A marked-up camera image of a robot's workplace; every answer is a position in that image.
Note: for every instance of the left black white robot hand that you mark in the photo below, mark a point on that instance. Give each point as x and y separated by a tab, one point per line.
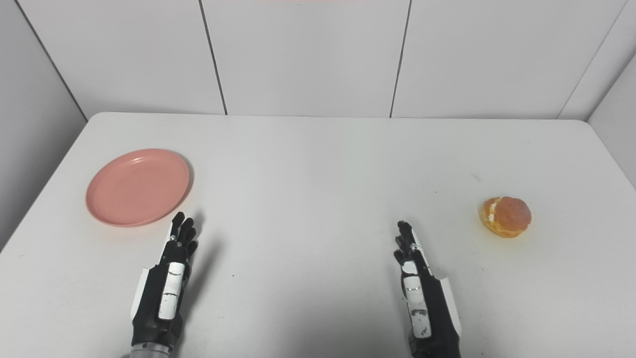
166	288

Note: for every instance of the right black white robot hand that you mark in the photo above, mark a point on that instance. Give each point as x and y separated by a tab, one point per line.
422	298

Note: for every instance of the cream puff pastry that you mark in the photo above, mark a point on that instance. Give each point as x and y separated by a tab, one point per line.
505	216

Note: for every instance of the pink round plate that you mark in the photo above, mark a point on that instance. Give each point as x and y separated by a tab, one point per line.
137	187

